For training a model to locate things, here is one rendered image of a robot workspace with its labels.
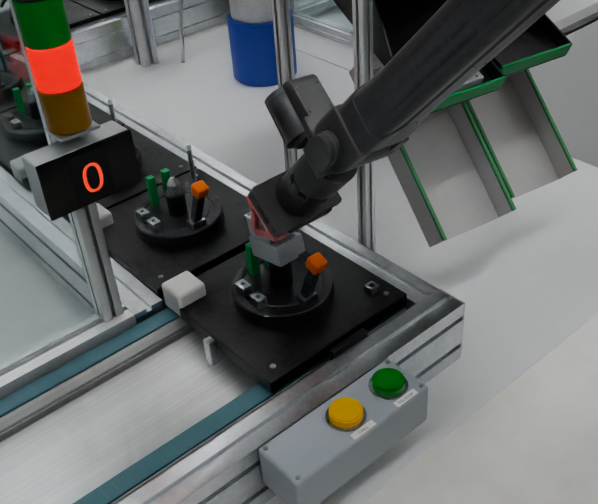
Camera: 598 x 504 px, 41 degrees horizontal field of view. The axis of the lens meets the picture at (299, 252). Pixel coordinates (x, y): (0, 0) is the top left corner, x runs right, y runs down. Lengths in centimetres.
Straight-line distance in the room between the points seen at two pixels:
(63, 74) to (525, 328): 73
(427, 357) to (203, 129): 88
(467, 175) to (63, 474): 69
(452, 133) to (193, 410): 55
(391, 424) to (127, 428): 33
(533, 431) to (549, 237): 44
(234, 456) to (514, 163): 64
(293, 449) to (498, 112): 65
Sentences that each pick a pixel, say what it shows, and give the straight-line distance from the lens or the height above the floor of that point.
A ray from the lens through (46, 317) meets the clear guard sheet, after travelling 110.
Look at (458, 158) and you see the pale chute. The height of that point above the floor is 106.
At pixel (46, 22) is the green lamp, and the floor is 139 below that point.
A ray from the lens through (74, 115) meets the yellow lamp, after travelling 93.
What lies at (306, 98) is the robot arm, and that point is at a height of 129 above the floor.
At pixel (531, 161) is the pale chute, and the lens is 131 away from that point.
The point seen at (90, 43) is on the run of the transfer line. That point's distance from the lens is 218.
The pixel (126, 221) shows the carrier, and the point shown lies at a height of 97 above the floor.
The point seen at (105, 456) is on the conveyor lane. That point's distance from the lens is 102.
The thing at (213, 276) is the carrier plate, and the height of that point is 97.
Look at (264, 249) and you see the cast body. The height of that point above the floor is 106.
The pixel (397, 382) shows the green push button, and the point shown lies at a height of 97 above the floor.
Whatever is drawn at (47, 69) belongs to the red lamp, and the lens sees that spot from 91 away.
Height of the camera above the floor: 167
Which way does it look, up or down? 36 degrees down
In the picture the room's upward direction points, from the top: 5 degrees counter-clockwise
